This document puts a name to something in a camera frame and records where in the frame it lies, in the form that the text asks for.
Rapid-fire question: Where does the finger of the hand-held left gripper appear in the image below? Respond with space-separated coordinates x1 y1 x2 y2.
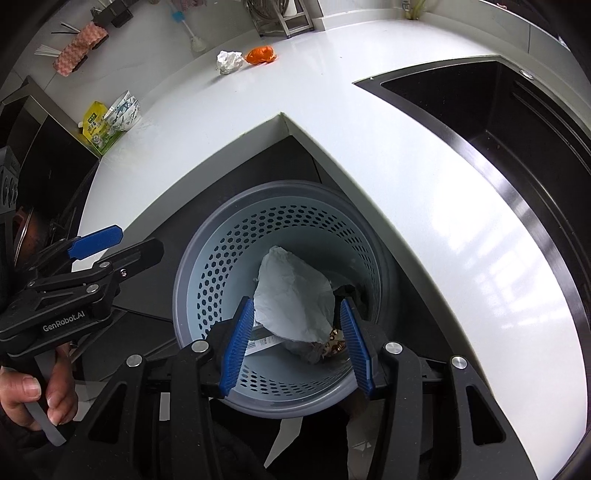
28 237 165 301
18 225 124 289

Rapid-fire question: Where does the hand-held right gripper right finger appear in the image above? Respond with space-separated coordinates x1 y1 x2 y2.
339 296 539 480

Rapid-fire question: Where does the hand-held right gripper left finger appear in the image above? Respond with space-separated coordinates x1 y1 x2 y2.
69 296 256 480

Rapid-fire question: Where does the orange patterned snack packet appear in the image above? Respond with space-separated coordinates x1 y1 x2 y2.
318 325 348 361

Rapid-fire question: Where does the white drink carton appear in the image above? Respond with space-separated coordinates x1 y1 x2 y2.
245 323 287 356

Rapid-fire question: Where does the white paper sheet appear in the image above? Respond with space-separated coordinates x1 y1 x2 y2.
253 246 335 344

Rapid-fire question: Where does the grey perforated waste basket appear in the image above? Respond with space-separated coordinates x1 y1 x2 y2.
172 181 400 420

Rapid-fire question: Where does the person's left hand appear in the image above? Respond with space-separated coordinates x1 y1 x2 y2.
0 344 77 432

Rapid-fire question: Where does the pot with glass lid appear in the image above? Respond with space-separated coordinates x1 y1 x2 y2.
11 205 61 268

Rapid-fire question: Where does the black stove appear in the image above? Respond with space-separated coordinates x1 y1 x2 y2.
0 76 100 217

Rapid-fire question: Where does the yellow green pouch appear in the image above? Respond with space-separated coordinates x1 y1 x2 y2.
81 100 116 155

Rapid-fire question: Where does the patterned ceramic bowl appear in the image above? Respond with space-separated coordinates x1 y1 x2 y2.
104 90 142 132

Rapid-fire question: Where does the pink wavy cloth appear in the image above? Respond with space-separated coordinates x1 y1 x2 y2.
52 39 88 76
76 24 110 52

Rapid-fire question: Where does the crumpled white tissue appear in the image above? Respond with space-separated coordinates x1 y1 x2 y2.
215 50 245 75

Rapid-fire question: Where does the orange peel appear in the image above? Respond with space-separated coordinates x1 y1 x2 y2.
245 46 279 65

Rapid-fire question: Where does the blue bottle brush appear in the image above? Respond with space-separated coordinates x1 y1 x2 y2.
172 10 208 54

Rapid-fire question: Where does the black kitchen sink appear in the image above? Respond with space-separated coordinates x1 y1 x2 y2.
353 56 591 480

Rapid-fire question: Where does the steel dish rack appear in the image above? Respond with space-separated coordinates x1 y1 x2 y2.
247 0 317 38

